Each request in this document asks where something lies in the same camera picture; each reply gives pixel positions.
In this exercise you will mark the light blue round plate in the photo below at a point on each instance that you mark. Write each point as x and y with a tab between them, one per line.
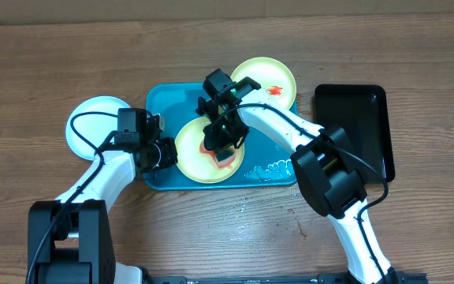
94	127

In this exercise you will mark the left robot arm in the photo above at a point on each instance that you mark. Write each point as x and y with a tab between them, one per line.
69	238

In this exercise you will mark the teal plastic serving tray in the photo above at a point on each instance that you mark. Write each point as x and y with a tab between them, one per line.
265	163

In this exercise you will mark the black rectangular tray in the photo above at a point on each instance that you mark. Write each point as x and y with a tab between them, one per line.
361	110

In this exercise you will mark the orange sponge with green scourer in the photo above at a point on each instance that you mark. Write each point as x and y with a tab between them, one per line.
222	159

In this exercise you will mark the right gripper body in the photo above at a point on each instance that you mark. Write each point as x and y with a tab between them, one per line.
230	132

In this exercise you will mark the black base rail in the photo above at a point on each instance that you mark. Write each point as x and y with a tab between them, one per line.
323	278

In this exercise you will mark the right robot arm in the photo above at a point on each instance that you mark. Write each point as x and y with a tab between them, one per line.
330	176

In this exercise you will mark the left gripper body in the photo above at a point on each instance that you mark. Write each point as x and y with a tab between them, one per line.
160	155

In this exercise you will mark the green plate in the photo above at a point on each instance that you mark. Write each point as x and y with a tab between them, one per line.
199	164
275	77

